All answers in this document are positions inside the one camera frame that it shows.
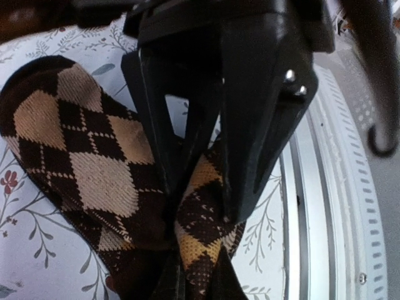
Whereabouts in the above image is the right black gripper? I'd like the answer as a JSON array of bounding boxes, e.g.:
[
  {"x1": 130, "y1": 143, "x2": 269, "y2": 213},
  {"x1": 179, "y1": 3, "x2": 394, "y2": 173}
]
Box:
[{"x1": 123, "y1": 1, "x2": 335, "y2": 52}]

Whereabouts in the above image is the brown argyle sock pair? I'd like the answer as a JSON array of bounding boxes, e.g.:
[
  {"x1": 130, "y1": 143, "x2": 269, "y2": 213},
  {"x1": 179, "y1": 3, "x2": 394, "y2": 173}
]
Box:
[{"x1": 1, "y1": 56, "x2": 245, "y2": 299}]

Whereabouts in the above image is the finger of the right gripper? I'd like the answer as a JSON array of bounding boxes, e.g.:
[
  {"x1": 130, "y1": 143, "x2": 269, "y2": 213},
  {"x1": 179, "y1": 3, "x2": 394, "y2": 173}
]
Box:
[
  {"x1": 121, "y1": 21, "x2": 224, "y2": 236},
  {"x1": 221, "y1": 17, "x2": 318, "y2": 223}
]

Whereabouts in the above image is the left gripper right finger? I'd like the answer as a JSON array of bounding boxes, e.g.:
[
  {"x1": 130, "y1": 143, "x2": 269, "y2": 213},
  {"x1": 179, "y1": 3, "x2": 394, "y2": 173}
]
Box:
[{"x1": 212, "y1": 247, "x2": 247, "y2": 300}]

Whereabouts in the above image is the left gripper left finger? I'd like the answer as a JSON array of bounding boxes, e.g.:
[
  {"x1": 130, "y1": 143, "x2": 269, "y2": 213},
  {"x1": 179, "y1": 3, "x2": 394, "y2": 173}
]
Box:
[{"x1": 150, "y1": 249, "x2": 186, "y2": 300}]

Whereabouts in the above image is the aluminium front rail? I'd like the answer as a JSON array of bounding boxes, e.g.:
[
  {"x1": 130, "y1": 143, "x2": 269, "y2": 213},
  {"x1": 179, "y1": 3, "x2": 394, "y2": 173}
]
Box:
[{"x1": 279, "y1": 63, "x2": 389, "y2": 299}]

